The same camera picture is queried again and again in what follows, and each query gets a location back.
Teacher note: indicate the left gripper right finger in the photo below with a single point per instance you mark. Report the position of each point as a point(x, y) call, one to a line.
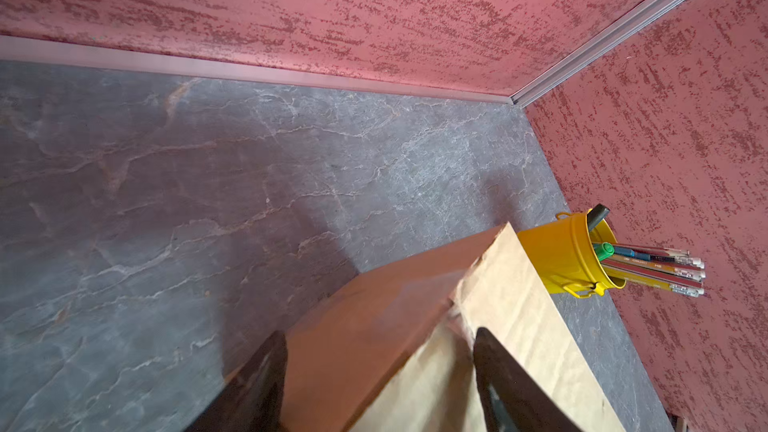
point(511, 399)

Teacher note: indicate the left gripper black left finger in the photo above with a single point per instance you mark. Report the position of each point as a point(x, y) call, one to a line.
point(252, 399)

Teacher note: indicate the brown cardboard express box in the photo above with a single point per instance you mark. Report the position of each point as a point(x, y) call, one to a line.
point(392, 349)

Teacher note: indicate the yellow pen cup right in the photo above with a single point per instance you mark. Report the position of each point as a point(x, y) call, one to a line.
point(578, 254)

